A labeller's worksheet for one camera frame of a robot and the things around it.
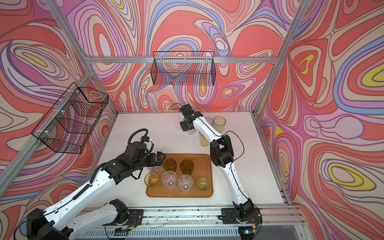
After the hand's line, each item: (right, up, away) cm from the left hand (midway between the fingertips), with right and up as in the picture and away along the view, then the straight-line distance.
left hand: (161, 154), depth 78 cm
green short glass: (+22, -18, +6) cm, 29 cm away
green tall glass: (+34, +17, +18) cm, 42 cm away
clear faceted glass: (-5, -11, +12) cm, 17 cm away
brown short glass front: (+4, -7, +8) cm, 12 cm away
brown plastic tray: (+23, -11, +16) cm, 30 cm away
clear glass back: (+12, -18, +7) cm, 22 cm away
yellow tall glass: (+25, +4, +30) cm, 39 cm away
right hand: (+13, +14, +25) cm, 31 cm away
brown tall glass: (+13, -8, +7) cm, 17 cm away
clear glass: (+16, +11, +29) cm, 35 cm away
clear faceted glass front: (+3, -16, +7) cm, 18 cm away
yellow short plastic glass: (-7, -15, +7) cm, 18 cm away
